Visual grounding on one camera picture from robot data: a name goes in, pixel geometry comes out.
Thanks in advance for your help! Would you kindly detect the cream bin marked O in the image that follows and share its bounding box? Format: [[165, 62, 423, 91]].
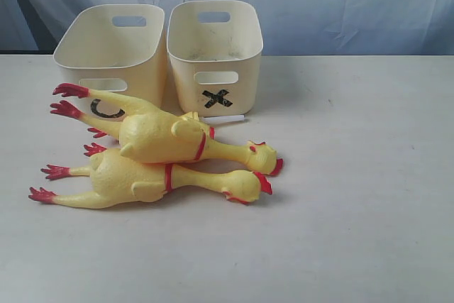
[[53, 4, 167, 106]]

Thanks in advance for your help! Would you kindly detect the cream bin marked X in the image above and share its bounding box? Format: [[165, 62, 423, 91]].
[[167, 0, 263, 116]]

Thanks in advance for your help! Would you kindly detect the yellow rubber chicken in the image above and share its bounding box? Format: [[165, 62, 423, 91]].
[[51, 83, 284, 176], [28, 148, 272, 209]]

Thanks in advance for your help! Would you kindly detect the headless yellow chicken body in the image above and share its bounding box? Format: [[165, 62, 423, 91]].
[[83, 111, 216, 157]]

